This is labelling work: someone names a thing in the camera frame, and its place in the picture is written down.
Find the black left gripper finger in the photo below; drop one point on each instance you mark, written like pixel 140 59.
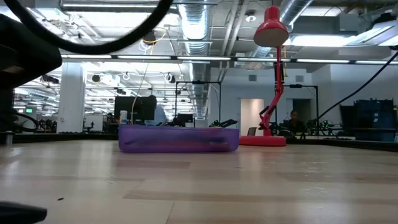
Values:
pixel 18 214

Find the purple plastic supply box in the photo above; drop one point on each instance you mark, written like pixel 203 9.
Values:
pixel 149 140

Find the black background robot arm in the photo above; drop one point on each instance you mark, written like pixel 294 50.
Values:
pixel 224 123

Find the black background cabinet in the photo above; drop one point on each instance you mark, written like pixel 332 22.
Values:
pixel 6 109

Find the white building column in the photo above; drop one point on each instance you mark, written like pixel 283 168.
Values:
pixel 71 102

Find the person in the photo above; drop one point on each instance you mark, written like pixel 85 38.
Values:
pixel 160 115
pixel 109 119
pixel 294 119

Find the black computer monitor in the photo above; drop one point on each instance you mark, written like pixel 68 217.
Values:
pixel 124 105

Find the white wipes canister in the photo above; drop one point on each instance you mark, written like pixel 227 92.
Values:
pixel 123 117

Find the small black monitor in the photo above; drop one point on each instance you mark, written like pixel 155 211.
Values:
pixel 185 118

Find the overhead light bar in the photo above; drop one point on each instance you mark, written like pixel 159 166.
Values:
pixel 202 58

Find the grey office chair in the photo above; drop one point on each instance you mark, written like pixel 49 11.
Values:
pixel 252 131

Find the red desk lamp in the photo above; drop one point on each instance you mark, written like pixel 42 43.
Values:
pixel 270 28

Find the blue storage bins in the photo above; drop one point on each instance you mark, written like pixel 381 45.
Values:
pixel 370 118

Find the small metal post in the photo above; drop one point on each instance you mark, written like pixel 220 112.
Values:
pixel 8 140

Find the black ceiling camera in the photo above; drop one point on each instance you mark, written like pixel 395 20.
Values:
pixel 150 39

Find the silver air duct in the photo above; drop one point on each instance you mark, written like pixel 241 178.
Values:
pixel 195 21
pixel 295 11

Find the black background rig frame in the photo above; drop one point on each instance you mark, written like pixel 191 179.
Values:
pixel 295 86
pixel 199 82

